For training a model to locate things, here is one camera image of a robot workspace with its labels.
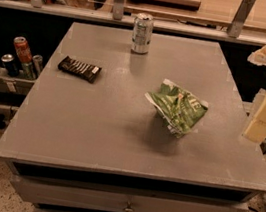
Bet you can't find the upper grey drawer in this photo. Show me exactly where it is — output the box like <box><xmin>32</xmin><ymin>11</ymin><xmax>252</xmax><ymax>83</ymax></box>
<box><xmin>11</xmin><ymin>176</ymin><xmax>248</xmax><ymax>212</ymax></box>

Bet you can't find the silver green soda can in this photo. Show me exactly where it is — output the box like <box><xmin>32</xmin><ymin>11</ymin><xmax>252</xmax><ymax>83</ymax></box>
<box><xmin>131</xmin><ymin>12</ymin><xmax>154</xmax><ymax>54</ymax></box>

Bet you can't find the green jalapeno chip bag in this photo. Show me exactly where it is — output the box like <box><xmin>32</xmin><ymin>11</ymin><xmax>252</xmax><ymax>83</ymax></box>
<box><xmin>145</xmin><ymin>79</ymin><xmax>209</xmax><ymax>138</ymax></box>

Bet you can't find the grey drawer cabinet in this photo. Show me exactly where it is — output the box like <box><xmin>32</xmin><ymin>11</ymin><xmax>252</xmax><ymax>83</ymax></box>
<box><xmin>0</xmin><ymin>23</ymin><xmax>266</xmax><ymax>212</ymax></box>

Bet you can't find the silver slim can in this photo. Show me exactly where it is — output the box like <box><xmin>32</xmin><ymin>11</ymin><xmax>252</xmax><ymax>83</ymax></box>
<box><xmin>32</xmin><ymin>54</ymin><xmax>43</xmax><ymax>75</ymax></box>

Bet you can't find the right grey railing post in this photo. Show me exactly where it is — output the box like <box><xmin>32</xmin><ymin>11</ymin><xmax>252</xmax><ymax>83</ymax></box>
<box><xmin>227</xmin><ymin>0</ymin><xmax>256</xmax><ymax>38</ymax></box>

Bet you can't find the red soda can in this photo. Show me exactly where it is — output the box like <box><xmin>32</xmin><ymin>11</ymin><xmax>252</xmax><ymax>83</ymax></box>
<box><xmin>13</xmin><ymin>36</ymin><xmax>33</xmax><ymax>64</ymax></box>

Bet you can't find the dark brown snack bar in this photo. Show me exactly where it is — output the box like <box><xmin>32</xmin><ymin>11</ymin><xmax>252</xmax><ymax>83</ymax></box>
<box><xmin>57</xmin><ymin>56</ymin><xmax>102</xmax><ymax>84</ymax></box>

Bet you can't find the dark blue soda can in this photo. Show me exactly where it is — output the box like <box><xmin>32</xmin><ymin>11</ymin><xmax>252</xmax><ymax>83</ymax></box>
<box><xmin>1</xmin><ymin>54</ymin><xmax>19</xmax><ymax>77</ymax></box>

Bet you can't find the grey side shelf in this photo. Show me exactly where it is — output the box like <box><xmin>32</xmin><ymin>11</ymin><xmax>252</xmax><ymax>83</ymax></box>
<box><xmin>0</xmin><ymin>66</ymin><xmax>39</xmax><ymax>100</ymax></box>

